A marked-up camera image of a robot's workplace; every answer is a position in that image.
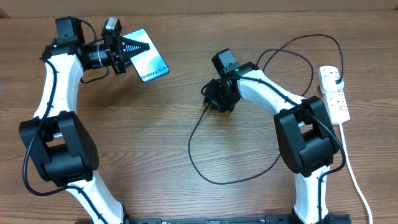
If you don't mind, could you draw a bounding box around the white power strip cord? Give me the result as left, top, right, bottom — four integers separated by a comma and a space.
337, 123, 374, 224

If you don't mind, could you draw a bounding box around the Samsung Galaxy smartphone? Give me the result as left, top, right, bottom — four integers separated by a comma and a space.
124, 29, 170, 83

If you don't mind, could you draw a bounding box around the black USB charging cable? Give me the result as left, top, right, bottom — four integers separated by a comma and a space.
187, 34, 345, 185

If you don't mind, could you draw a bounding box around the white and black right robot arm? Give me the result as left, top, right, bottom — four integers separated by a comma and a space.
201, 49, 351, 223

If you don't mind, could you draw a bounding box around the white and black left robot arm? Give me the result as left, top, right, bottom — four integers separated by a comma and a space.
19, 17, 150, 223

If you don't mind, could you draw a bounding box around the white charger plug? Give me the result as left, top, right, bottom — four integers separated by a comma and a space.
320, 76, 345, 94

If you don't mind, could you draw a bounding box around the white power strip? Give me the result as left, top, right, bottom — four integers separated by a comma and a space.
318, 65, 350, 125

